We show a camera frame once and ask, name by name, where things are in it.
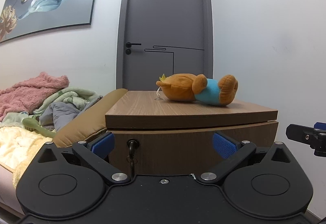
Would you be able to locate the orange plush toy blue shirt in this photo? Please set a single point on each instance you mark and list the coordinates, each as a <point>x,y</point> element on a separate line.
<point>188,90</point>

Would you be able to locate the pink fluffy blanket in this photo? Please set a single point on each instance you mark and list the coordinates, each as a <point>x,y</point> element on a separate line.
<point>28,91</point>

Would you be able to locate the grey door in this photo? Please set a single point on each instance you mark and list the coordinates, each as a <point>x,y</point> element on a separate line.
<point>165,10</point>

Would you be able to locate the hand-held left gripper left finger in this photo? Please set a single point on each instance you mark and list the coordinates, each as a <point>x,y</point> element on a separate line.
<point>103,143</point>

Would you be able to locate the wooden drawer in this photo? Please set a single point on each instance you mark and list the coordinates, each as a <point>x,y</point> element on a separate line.
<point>173,147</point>

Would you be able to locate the black drawer key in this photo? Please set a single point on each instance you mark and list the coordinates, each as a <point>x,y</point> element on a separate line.
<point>132,147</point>

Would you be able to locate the black door lock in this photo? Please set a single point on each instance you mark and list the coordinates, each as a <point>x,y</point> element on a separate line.
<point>128,51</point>

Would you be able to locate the green patterned blanket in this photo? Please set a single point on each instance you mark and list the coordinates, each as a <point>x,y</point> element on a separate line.
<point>71,96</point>

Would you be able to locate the pink bed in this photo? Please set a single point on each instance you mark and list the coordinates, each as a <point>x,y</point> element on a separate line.
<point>6,188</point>

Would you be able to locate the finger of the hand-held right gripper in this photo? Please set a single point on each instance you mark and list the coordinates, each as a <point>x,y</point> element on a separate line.
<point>300,134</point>

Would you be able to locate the wooden nightstand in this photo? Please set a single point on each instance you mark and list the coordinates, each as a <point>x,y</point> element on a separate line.
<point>178,109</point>

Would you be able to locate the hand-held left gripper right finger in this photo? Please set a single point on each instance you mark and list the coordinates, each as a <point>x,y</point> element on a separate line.
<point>224,145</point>

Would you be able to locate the yellow fluffy blanket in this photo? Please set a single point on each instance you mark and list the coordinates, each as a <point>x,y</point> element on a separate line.
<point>17,145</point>

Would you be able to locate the brown cushion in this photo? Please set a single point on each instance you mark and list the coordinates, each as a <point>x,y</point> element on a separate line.
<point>86,119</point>

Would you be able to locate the grey cloth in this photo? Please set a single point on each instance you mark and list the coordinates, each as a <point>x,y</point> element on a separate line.
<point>61,114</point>

